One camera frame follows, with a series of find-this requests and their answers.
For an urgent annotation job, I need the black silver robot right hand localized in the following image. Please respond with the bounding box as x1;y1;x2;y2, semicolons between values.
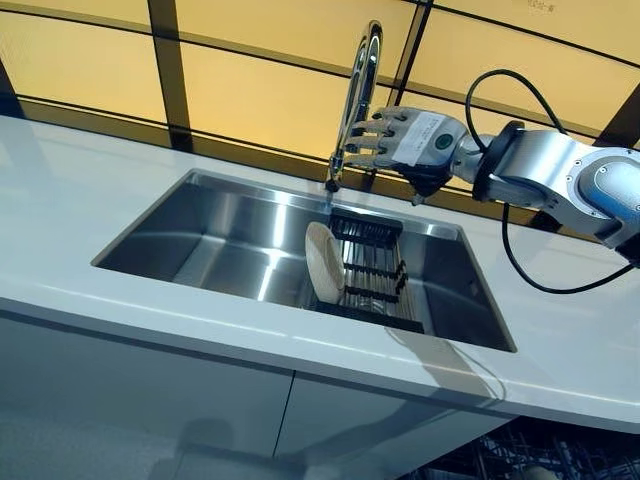
344;105;465;207

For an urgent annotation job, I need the cream round plate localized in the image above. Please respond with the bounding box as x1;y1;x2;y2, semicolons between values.
304;221;347;304

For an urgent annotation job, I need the chrome kitchen faucet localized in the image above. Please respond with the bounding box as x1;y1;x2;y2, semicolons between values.
324;19;387;195

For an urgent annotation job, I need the black sink dish rack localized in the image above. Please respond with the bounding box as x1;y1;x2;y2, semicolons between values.
307;207;427;336

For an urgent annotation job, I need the stainless steel sink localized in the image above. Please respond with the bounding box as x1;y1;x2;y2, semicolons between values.
92;168;519;354

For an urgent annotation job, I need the white glossy cabinet door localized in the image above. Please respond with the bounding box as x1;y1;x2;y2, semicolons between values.
0;312;297;480
272;373;512;480

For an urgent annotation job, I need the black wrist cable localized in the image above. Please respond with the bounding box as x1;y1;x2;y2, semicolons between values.
464;68;640;295

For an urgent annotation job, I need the wire dishwasher rack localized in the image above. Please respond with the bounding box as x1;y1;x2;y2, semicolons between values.
439;422;640;480

